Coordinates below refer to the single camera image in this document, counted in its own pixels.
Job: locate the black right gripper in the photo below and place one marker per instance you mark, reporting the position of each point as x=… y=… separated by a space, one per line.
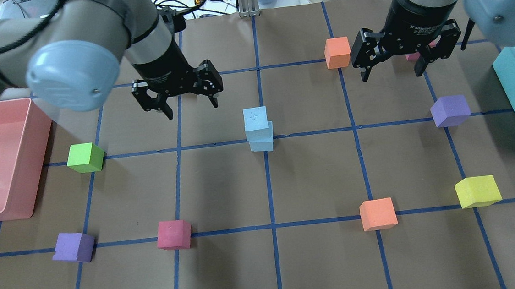
x=413 y=23

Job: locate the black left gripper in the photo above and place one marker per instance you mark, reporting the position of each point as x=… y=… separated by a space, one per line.
x=163 y=69

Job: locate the light blue foam block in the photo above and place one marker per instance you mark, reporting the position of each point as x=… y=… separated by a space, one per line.
x=264 y=143
x=256 y=124

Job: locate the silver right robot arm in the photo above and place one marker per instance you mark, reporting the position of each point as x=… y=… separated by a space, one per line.
x=494 y=18

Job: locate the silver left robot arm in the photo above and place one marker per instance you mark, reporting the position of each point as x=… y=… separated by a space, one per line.
x=71 y=58

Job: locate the crimson foam block back right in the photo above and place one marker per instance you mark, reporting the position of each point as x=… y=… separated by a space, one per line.
x=415 y=56

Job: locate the crimson foam block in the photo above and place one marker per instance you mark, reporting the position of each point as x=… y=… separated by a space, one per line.
x=415 y=56
x=174 y=235

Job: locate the orange foam block back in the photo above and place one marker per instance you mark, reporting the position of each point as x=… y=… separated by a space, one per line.
x=337 y=52

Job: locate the orange foam block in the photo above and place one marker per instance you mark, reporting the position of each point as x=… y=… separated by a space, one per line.
x=378 y=214
x=337 y=52

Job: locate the purple foam block right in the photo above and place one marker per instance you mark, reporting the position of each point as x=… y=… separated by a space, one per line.
x=450 y=111

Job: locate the purple foam block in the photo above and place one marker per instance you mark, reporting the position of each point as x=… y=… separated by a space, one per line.
x=74 y=247
x=450 y=111

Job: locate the green foam block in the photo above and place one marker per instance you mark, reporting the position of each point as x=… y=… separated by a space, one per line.
x=85 y=158

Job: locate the crimson foam block front left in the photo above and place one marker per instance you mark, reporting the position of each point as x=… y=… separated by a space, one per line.
x=174 y=235

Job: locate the orange foam block front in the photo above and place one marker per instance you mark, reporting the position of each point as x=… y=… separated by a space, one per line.
x=378 y=214

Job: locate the yellow foam block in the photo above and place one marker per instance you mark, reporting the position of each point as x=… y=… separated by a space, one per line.
x=477 y=192

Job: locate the purple foam block left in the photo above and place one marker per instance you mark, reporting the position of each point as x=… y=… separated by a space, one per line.
x=74 y=247

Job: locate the pink plastic bin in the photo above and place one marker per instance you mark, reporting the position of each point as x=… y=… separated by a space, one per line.
x=24 y=136

